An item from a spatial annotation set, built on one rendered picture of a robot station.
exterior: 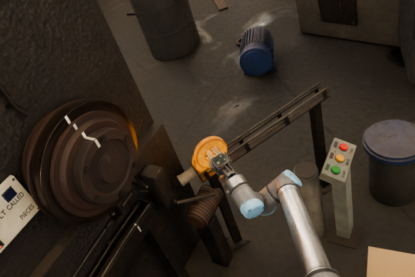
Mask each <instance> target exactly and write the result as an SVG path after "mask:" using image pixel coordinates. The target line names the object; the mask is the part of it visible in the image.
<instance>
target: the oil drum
mask: <svg viewBox="0 0 415 277"><path fill-rule="evenodd" d="M130 3H131V5H132V9H133V11H134V12H135V15H136V17H137V19H138V22H139V24H140V27H141V29H142V33H143V35H144V36H145V39H146V42H147V44H148V46H149V49H150V51H151V53H152V55H153V57H154V58H155V59H158V60H174V59H178V58H181V57H183V56H185V55H187V54H189V53H191V52H192V51H194V50H195V49H196V48H197V46H198V45H199V43H200V37H199V33H198V30H197V27H196V24H195V20H194V15H193V13H192V11H191V8H190V4H189V2H188V0H130Z"/></svg>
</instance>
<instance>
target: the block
mask: <svg viewBox="0 0 415 277"><path fill-rule="evenodd" d="M139 176H140V178H141V180H142V182H144V184H145V185H147V186H148V189H147V190H149V195H150V196H151V198H152V200H153V201H154V203H155V204H156V205H157V206H160V207H163V208H167V209H171V208H172V207H173V205H174V203H173V202H172V201H171V199H172V198H174V199H175V200H177V195H176V193H175V191H174V189H173V187H172V185H171V183H170V181H169V179H168V177H167V175H166V173H165V171H164V169H163V168H162V167H159V166H155V165H150V164H147V165H146V166H145V167H144V169H143V170H142V171H141V173H140V174H139Z"/></svg>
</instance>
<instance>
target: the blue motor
mask: <svg viewBox="0 0 415 277"><path fill-rule="evenodd" d="M239 57H240V67H241V69H242V70H243V72H244V75H252V76H259V75H263V74H265V73H267V72H269V71H274V70H276V53H275V52H274V37H272V34H271V33H270V32H269V30H267V29H266V28H263V27H252V28H249V30H246V32H245V33H244V34H243V37H241V44H240V53H239Z"/></svg>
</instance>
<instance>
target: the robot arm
mask: <svg viewBox="0 0 415 277"><path fill-rule="evenodd" d="M211 152H213V153H214V155H216V156H215V157H213V156H212V153H211ZM224 153H225V154H224ZM224 153H223V152H222V153H221V152H220V151H219V150H218V149H217V147H216V146H214V148H211V149H210V150H207V158H208V164H209V167H210V169H211V170H212V171H213V172H216V174H217V175H219V176H221V177H220V178H219V181H220V182H221V183H225V189H226V190H227V192H226V193H227V194H228V193H229V194H230V196H231V198H232V199H233V201H234V202H235V203H236V205H237V207H238V208H239V209H240V212H241V213H242V214H243V215H244V216H245V218H248V219H251V218H255V217H257V216H258V215H270V214H272V213H273V212H274V211H275V209H276V207H277V205H279V203H281V205H282V208H283V212H284V214H285V218H286V221H287V224H288V227H289V230H290V233H291V236H292V239H293V242H294V245H295V248H296V251H297V254H298V257H299V260H300V263H301V266H302V269H303V272H304V275H305V277H340V274H339V273H338V272H337V271H336V270H334V269H332V268H331V266H330V263H329V261H328V259H327V256H326V254H325V252H324V249H323V247H322V244H321V242H320V240H319V237H318V235H317V233H316V230H315V227H314V225H313V223H312V220H311V218H310V216H309V213H308V211H307V208H306V206H305V204H304V201H303V198H302V197H301V194H300V190H299V188H300V187H301V186H302V183H301V181H300V180H299V178H298V177H297V176H296V175H295V174H294V173H293V172H291V171H290V170H285V171H284V172H283V173H281V174H280V175H279V176H278V177H276V179H274V180H273V181H272V182H271V183H269V184H268V185H267V186H266V187H265V188H264V189H262V190H261V191H260V192H254V191H253V189H252V188H251V186H250V185H249V184H248V182H247V181H246V180H245V178H244V177H243V175H241V174H238V173H235V171H234V170H233V168H232V161H231V159H230V157H229V156H228V155H227V153H226V152H225V151H224Z"/></svg>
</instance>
